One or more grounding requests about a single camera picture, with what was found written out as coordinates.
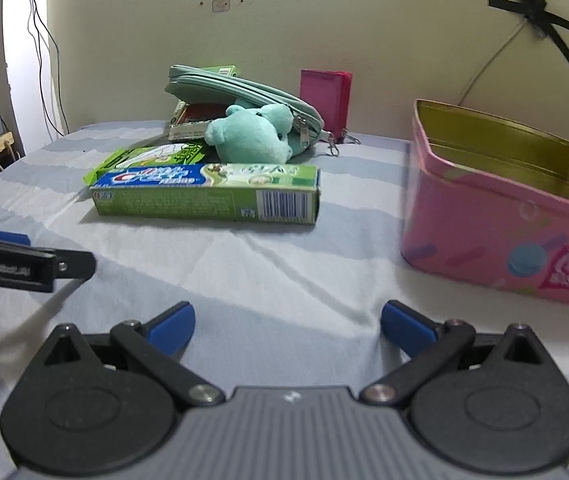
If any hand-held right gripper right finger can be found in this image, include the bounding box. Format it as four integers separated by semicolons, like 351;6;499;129
359;300;551;407

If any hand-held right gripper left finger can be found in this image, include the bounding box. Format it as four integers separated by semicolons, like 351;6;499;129
38;301;226;407

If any pink biscuit tin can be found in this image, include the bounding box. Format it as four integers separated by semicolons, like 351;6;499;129
399;98;569;313

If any green toothpaste box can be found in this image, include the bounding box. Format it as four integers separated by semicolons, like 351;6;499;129
89;161;321;227

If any green white carton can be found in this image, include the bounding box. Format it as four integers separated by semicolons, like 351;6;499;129
83;142;208;187

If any teal plush toy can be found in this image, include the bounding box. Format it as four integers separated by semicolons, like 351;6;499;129
204;102;296;165

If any red card box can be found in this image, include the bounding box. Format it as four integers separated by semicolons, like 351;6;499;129
168;100;228;142

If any magenta wallet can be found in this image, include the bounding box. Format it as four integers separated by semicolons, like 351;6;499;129
299;69;353;136

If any teal zipper pouch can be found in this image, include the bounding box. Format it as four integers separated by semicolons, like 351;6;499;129
164;64;325;153

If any metal key clip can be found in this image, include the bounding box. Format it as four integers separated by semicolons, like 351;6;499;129
321;130;361;157

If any black hanging cable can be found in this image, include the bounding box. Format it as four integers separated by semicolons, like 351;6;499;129
21;0;71;137

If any white wall cable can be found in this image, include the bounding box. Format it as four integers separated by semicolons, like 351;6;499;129
459;20;531;107

